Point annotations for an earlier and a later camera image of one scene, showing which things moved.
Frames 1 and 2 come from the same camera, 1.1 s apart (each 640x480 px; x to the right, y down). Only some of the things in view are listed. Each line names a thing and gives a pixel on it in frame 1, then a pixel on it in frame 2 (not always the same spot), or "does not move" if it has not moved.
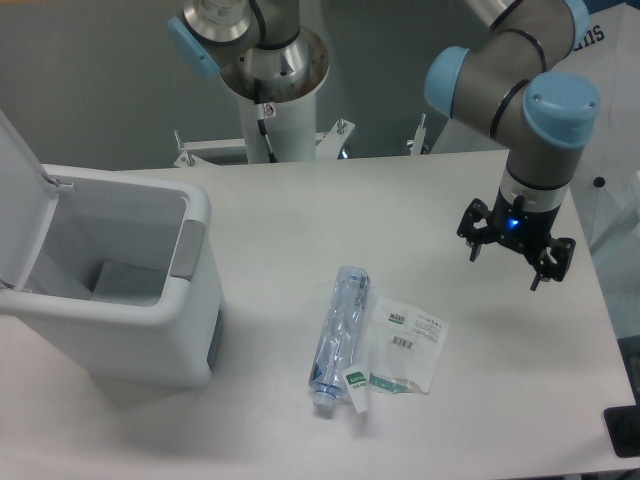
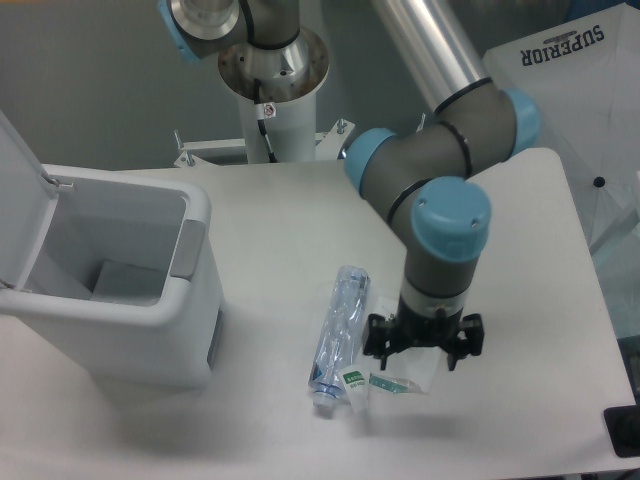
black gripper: x=524 y=229 to x=413 y=329
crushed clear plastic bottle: x=337 y=345 does not move
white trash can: x=116 y=270 does not move
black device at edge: x=623 y=429 does not move
